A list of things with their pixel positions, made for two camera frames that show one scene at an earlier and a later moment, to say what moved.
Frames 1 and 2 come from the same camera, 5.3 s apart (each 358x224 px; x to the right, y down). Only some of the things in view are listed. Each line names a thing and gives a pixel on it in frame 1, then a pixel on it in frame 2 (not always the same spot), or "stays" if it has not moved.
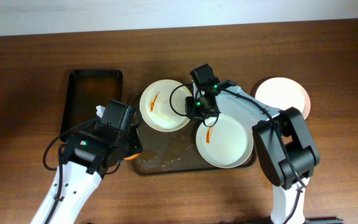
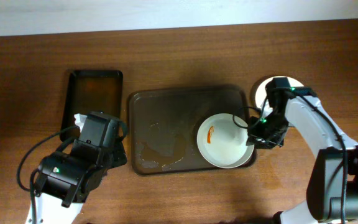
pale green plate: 226,144 stays
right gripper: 199,113 -> 265,139
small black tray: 87,89 stays
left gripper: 134,143 -> 119,152
